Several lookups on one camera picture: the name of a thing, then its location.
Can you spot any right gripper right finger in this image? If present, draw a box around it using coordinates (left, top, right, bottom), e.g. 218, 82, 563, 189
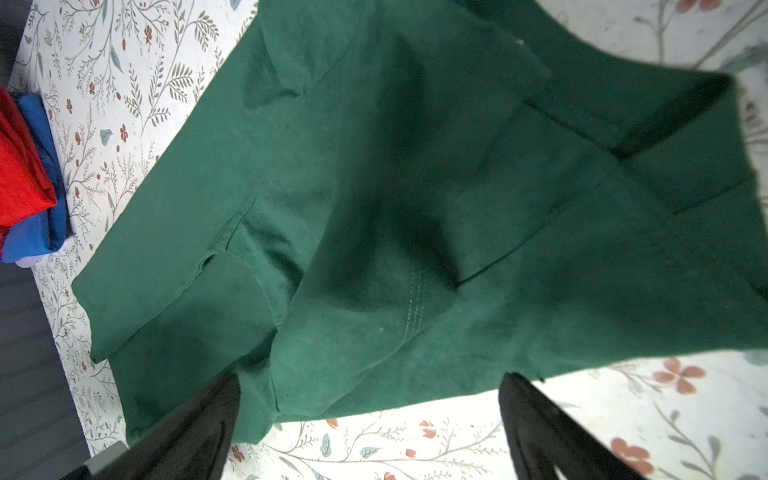
498, 373, 642, 480

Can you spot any red folded t-shirt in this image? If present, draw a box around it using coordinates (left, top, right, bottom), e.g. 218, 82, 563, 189
1, 87, 57, 243

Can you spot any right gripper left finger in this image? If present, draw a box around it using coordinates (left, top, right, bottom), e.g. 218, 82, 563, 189
65, 374, 241, 479

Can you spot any blue folded t-shirt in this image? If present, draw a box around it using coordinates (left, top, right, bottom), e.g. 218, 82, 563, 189
1, 89, 72, 268

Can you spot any green t-shirt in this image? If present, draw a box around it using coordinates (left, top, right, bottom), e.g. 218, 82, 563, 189
72, 1, 767, 443

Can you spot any lavender folded t-shirt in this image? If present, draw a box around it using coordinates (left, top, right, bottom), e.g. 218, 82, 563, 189
15, 253, 50, 269

